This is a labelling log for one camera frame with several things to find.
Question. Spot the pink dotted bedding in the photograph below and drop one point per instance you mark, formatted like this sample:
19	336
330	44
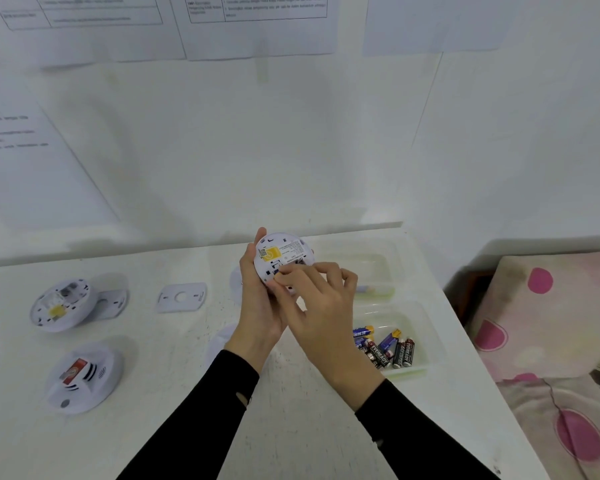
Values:
555	354

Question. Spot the person's left forearm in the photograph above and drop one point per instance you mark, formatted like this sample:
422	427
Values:
200	419

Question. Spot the white paper sheet with table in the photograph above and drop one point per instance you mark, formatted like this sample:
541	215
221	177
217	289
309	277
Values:
260	29
95	29

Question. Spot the white smoke detector green label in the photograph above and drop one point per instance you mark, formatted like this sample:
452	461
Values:
287	252

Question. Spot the person's right thumb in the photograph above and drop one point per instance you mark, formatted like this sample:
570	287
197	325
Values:
286	298

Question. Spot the pile of small batteries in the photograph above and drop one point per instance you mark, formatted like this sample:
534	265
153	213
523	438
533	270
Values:
387	349

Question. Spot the white round mounting plate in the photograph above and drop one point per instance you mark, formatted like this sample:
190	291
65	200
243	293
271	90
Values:
112	300

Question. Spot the person's left hand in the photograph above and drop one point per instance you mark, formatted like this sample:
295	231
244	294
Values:
257	314

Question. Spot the blank white paper sheet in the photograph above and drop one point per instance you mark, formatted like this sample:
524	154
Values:
435	24

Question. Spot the person's left thumb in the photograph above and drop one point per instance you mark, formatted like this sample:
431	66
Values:
259	243

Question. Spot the white smoke detector red sticker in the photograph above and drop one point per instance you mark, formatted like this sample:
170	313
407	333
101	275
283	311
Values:
82	379

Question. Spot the white paper sheet text lines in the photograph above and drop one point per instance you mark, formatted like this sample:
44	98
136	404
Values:
30	169

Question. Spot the white smoke detector open compartment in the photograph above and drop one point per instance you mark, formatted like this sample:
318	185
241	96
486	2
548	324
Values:
62	304

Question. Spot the person's right hand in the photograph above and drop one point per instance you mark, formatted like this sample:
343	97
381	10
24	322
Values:
325	324

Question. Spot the white rounded-square mounting plate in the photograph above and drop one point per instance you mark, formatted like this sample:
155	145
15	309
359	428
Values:
181	297

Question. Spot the person's right forearm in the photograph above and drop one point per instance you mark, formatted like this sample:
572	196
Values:
410	434

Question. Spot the clear plastic tray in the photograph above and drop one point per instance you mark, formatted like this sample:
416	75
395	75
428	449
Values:
427	339
370	267

